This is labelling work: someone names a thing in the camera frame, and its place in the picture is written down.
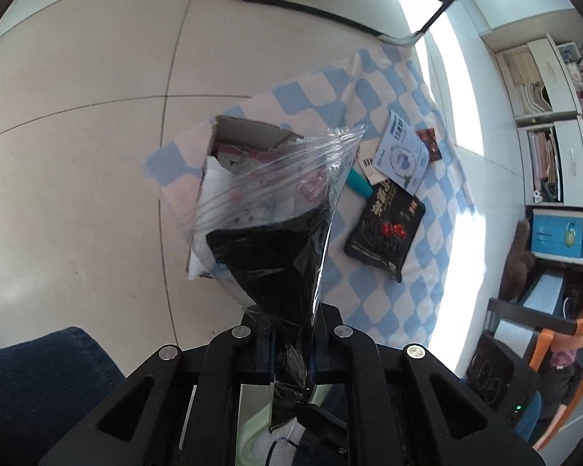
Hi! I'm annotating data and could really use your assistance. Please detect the orange chair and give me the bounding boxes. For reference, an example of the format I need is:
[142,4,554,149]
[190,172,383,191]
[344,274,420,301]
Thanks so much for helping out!
[533,282,583,450]

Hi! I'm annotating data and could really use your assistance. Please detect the person's blue jeans leg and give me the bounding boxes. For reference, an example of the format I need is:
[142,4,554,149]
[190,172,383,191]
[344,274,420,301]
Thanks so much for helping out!
[0,326,127,466]

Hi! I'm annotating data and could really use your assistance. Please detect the pink cardboard box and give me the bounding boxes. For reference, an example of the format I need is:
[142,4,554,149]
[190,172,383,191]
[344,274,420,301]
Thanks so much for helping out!
[187,115,307,280]

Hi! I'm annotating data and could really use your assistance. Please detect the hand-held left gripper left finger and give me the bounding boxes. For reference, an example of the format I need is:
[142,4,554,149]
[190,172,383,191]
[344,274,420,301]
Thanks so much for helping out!
[39,310,278,466]

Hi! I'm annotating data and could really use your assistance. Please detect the white blue round-print packet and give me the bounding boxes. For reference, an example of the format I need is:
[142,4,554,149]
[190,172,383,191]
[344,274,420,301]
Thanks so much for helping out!
[373,111,429,193]

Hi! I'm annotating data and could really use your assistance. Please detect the brown fluffy object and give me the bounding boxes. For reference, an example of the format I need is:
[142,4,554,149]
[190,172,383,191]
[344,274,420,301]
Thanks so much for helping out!
[497,220,536,302]

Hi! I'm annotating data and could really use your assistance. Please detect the blue white checkered blanket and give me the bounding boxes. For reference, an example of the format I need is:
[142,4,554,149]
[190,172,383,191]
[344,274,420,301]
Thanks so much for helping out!
[143,49,489,379]

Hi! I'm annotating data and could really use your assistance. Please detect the black speaker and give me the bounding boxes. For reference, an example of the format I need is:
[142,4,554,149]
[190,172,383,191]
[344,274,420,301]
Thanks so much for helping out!
[465,332,543,423]

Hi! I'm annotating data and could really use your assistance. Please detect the white barcode card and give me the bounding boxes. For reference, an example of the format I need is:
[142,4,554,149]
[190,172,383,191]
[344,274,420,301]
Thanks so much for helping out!
[357,138,386,185]

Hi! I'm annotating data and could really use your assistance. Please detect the black snack packet red fruit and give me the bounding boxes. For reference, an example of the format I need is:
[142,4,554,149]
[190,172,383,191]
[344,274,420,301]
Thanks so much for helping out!
[343,179,427,283]

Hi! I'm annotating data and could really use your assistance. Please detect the dark floral card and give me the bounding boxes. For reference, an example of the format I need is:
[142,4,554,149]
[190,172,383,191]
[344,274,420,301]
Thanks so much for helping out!
[416,127,442,162]

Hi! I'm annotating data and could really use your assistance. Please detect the teal plastic object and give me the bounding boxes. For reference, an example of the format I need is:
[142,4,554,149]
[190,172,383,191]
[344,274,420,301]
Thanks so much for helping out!
[346,167,375,200]

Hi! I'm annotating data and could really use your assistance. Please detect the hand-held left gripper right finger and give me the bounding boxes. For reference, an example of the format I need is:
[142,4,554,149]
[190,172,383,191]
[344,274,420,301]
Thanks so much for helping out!
[310,303,548,466]

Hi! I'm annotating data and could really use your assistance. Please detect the white bookshelf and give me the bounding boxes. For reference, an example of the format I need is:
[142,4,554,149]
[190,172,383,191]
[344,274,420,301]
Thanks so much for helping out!
[481,34,583,214]

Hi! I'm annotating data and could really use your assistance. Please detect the clear plastic bag black contents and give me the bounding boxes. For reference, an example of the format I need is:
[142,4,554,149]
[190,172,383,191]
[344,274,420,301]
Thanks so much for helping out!
[189,126,370,434]

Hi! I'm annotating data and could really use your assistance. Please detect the blue storage box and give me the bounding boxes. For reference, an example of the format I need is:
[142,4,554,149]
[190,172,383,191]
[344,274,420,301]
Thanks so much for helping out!
[531,210,583,264]

